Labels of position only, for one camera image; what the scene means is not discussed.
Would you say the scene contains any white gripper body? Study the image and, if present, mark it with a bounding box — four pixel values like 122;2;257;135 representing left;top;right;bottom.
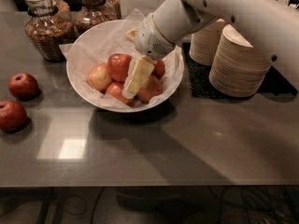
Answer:
126;13;175;60

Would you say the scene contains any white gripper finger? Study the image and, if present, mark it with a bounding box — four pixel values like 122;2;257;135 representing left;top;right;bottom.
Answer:
122;59;138;99

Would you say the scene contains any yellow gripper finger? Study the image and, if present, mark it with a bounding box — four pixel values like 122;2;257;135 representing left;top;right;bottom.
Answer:
133;55;154;92

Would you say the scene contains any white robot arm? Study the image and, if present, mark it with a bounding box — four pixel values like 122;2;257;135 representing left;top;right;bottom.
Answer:
135;0;299;95

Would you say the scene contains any red apple with sticker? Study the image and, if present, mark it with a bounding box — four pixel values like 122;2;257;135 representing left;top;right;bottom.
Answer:
106;82;132;105

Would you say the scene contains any red apple top right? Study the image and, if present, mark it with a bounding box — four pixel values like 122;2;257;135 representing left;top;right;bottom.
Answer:
152;60;165;79

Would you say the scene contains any yellow-red apple bottom right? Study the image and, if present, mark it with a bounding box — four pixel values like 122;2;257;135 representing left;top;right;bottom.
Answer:
137;75;163;103

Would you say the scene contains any yellow-red apple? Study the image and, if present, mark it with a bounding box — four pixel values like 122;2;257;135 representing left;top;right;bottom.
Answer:
87;63;113;92
137;75;163;103

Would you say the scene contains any red apple top centre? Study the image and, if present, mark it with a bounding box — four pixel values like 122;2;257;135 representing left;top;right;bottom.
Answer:
107;53;132;82

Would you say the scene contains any yellow-red apple left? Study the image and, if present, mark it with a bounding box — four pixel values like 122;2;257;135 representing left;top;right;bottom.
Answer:
87;63;113;92

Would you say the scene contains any white bowl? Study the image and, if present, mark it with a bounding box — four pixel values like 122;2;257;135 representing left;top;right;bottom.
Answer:
65;19;185;114

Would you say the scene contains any paper bowl stack rear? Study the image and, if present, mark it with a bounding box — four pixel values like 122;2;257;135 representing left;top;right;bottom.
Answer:
189;19;227;66

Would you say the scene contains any paper bowl stack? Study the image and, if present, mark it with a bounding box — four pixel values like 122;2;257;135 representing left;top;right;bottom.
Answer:
189;19;227;66
209;25;270;98

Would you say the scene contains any paper bowl stack front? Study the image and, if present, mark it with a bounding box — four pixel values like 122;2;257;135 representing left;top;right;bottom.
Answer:
209;25;270;98

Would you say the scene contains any red apple on table upper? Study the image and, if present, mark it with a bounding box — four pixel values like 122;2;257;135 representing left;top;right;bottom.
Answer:
7;73;39;100

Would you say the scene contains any red apple on table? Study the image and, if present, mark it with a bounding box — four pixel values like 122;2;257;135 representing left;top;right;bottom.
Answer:
0;100;27;133
7;73;39;100

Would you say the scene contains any red apple on table lower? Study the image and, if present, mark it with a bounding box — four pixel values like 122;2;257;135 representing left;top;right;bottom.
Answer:
0;100;27;133

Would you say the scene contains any white paper liner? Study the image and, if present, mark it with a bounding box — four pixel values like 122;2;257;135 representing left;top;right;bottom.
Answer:
59;8;183;110

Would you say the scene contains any glass jar with granola right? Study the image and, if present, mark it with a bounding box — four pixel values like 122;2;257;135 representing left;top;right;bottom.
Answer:
74;0;117;35

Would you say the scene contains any glass jar with granola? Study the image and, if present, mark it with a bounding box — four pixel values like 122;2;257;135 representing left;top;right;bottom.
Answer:
74;0;117;35
24;0;75;62

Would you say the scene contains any glass jar with granola left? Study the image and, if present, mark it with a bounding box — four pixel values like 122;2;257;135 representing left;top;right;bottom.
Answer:
24;0;75;62

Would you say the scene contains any black mat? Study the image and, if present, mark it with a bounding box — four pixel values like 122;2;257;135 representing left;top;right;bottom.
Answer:
182;43;298;99

